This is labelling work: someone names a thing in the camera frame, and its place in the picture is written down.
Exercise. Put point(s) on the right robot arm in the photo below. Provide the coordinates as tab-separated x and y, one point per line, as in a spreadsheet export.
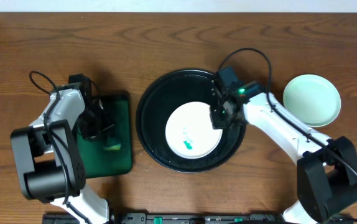
326	167

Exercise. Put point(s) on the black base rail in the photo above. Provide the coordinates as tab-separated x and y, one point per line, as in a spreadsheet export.
143	218

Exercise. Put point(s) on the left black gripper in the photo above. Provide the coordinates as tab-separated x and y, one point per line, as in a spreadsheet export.
101	126

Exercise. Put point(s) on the black round tray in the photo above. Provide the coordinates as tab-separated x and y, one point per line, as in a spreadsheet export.
160	100

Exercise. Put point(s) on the green scouring sponge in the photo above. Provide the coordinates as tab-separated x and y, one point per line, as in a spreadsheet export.
111	143

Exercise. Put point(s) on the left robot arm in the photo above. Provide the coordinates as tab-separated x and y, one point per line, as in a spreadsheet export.
48	163

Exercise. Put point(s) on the pale green plate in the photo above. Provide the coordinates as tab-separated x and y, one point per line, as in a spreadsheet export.
313	99

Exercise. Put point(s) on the black rectangular water tray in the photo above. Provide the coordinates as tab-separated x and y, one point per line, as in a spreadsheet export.
97	161

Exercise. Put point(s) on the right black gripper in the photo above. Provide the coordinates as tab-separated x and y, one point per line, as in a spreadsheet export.
217	122

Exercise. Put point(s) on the white plate with green smear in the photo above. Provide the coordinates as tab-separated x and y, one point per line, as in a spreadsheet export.
189	131

